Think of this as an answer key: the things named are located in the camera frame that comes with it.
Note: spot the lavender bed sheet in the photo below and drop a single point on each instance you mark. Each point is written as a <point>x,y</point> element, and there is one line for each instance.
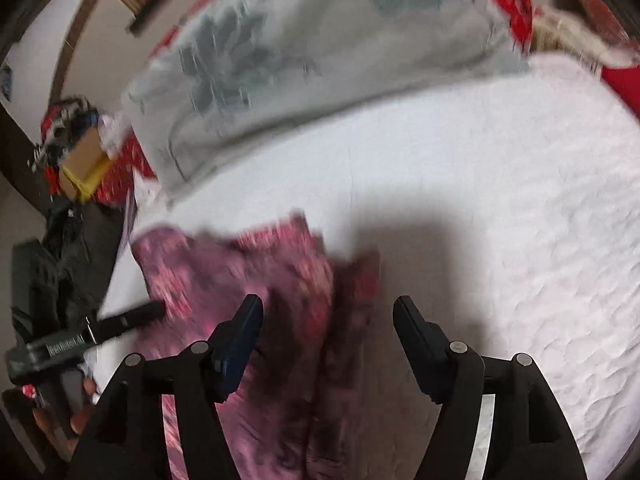
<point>127,225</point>

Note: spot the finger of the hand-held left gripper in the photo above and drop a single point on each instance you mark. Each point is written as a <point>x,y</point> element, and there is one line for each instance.
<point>130,319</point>

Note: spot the cardboard box with yellow tape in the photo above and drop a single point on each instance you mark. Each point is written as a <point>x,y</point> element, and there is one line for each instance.
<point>82,152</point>

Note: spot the black and white patterned cloth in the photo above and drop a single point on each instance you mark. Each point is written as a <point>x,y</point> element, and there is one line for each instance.
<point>62,125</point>

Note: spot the grey flower print pillow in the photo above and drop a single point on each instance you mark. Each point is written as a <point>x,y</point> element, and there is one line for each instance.
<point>325,60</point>

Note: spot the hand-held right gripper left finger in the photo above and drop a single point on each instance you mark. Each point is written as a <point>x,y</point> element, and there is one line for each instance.
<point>239,345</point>

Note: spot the dark green garment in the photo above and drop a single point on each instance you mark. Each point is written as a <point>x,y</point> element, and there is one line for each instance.
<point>90,240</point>

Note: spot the pink floral garment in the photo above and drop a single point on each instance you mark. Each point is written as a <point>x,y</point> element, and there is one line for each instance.
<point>210,280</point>

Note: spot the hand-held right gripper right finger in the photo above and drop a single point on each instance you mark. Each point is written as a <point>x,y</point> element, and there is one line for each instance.
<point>419,345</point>

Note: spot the white quilted bed cover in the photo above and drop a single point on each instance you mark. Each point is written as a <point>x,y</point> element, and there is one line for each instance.
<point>500,210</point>

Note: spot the person's left hand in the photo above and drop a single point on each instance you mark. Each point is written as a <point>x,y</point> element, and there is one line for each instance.
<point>90,395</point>

